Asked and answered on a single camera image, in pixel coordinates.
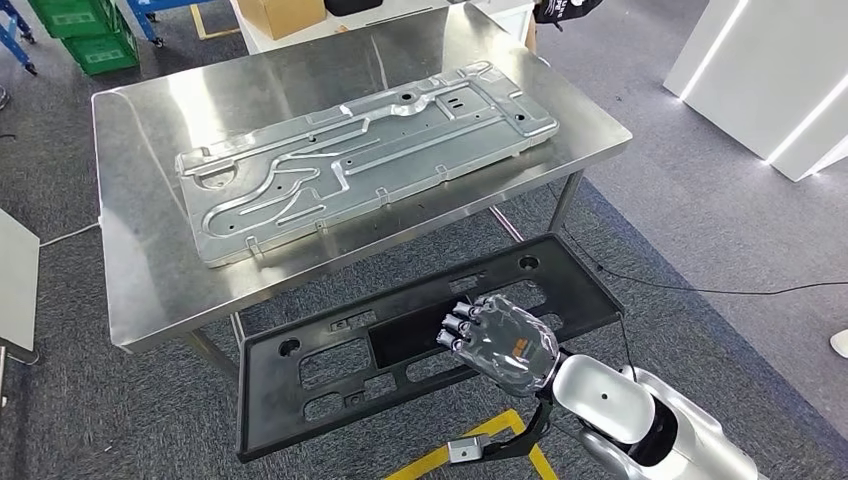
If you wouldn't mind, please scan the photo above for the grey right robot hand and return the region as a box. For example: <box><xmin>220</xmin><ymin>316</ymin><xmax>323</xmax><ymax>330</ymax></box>
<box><xmin>435</xmin><ymin>293</ymin><xmax>564</xmax><ymax>399</ymax></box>

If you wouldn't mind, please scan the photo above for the black plastic plate part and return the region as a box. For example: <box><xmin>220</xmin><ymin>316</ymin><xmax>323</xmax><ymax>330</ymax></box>
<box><xmin>235</xmin><ymin>233</ymin><xmax>625</xmax><ymax>465</ymax></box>

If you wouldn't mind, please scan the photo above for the stainless steel workbench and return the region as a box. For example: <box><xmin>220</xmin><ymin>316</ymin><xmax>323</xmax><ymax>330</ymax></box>
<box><xmin>91</xmin><ymin>3</ymin><xmax>634</xmax><ymax>382</ymax></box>

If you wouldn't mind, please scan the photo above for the stamped grey metal panel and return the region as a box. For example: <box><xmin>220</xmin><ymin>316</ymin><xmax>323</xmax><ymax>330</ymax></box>
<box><xmin>175</xmin><ymin>60</ymin><xmax>561</xmax><ymax>270</ymax></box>

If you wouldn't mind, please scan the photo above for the person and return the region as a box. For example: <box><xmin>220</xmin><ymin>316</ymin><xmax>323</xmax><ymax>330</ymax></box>
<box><xmin>523</xmin><ymin>0</ymin><xmax>605</xmax><ymax>54</ymax></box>

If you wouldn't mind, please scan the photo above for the black bag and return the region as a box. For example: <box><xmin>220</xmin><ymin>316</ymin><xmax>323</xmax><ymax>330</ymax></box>
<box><xmin>323</xmin><ymin>0</ymin><xmax>386</xmax><ymax>18</ymax></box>

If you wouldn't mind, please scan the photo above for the white lit display block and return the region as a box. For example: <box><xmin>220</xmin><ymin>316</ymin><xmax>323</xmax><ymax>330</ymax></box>
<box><xmin>664</xmin><ymin>0</ymin><xmax>848</xmax><ymax>183</ymax></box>

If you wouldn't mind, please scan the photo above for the brown cardboard box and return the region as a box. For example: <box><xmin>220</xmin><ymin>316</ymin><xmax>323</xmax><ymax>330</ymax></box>
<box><xmin>236</xmin><ymin>0</ymin><xmax>328</xmax><ymax>41</ymax></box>

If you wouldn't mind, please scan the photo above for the steel table with crossbars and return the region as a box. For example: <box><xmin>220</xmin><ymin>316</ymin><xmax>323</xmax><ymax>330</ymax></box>
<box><xmin>0</xmin><ymin>339</ymin><xmax>41</xmax><ymax>409</ymax></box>

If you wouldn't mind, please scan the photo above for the white table side panel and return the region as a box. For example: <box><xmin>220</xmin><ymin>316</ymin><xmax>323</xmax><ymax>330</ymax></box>
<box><xmin>0</xmin><ymin>208</ymin><xmax>41</xmax><ymax>354</ymax></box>

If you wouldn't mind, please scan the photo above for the green plastic crate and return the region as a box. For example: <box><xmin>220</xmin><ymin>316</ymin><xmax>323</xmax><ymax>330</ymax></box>
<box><xmin>62</xmin><ymin>19</ymin><xmax>142</xmax><ymax>76</ymax></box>
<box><xmin>26</xmin><ymin>0</ymin><xmax>124</xmax><ymax>40</ymax></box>

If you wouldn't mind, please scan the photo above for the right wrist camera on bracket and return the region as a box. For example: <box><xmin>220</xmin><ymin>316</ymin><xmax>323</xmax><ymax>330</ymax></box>
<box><xmin>447</xmin><ymin>397</ymin><xmax>554</xmax><ymax>466</ymax></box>

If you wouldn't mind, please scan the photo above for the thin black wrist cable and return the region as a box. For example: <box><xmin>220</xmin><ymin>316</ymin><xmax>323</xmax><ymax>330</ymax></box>
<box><xmin>617</xmin><ymin>314</ymin><xmax>639</xmax><ymax>384</ymax></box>

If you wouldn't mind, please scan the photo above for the thin black floor cable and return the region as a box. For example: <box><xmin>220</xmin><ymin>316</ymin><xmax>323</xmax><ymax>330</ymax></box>
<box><xmin>559</xmin><ymin>221</ymin><xmax>848</xmax><ymax>297</ymax></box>

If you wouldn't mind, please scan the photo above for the white power cord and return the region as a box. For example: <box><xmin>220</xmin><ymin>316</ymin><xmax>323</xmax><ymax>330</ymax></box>
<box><xmin>38</xmin><ymin>221</ymin><xmax>102</xmax><ymax>250</ymax></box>

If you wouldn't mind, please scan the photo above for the blue wheeled cart frame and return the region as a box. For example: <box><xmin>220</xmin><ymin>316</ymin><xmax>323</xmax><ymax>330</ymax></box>
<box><xmin>0</xmin><ymin>0</ymin><xmax>39</xmax><ymax>75</ymax></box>
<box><xmin>125</xmin><ymin>0</ymin><xmax>220</xmax><ymax>49</ymax></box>

